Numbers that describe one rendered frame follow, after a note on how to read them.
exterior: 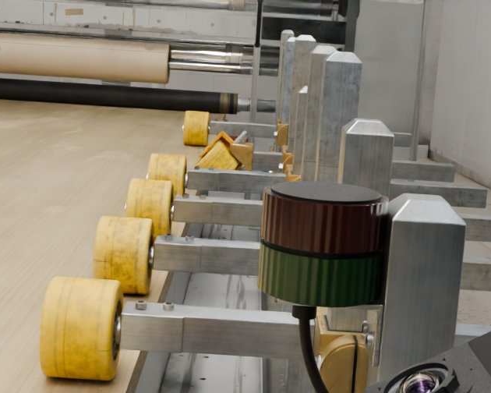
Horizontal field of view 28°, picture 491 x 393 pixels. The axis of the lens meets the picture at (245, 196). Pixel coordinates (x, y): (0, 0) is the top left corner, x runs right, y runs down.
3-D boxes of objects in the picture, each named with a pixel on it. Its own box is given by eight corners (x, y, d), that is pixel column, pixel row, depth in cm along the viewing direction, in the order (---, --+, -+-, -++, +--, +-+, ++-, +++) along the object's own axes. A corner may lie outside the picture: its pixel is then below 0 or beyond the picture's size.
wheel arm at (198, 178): (481, 205, 154) (483, 182, 154) (485, 209, 151) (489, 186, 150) (164, 185, 154) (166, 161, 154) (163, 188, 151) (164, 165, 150)
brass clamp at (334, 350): (372, 351, 84) (376, 294, 83) (393, 412, 70) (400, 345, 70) (300, 346, 84) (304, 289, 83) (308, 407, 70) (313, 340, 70)
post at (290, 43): (286, 245, 228) (302, 37, 220) (287, 249, 225) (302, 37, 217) (271, 244, 228) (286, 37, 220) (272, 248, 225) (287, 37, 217)
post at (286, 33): (281, 201, 277) (294, 30, 269) (281, 203, 274) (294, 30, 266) (269, 200, 277) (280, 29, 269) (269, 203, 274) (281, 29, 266)
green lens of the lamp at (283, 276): (372, 276, 51) (376, 235, 50) (387, 309, 45) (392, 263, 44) (256, 269, 51) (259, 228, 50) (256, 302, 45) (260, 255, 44)
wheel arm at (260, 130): (408, 146, 228) (409, 130, 227) (411, 147, 225) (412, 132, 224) (195, 132, 228) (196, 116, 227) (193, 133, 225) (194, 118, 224)
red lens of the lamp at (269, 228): (376, 229, 50) (380, 187, 50) (392, 256, 44) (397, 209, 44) (260, 221, 50) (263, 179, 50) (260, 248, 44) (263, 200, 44)
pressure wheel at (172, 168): (181, 196, 147) (183, 214, 155) (185, 147, 150) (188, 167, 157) (142, 193, 147) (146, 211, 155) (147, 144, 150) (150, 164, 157)
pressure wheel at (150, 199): (174, 168, 128) (167, 210, 122) (174, 213, 133) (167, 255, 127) (128, 165, 128) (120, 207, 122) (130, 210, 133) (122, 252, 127)
